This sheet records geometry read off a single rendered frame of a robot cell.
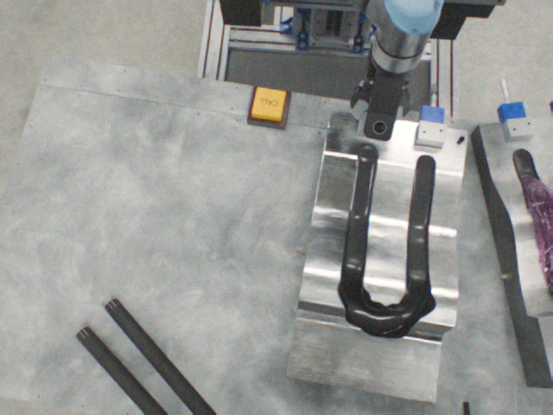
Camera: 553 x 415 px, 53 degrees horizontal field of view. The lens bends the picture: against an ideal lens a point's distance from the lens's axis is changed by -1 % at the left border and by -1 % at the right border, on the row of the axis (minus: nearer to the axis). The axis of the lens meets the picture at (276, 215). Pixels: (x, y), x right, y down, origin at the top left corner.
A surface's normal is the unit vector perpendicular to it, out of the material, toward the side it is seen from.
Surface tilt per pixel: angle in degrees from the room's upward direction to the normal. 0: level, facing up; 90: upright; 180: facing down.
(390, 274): 21
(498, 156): 0
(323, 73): 0
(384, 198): 3
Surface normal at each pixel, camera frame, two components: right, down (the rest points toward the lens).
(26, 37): -0.02, -0.26
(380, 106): -0.09, 0.24
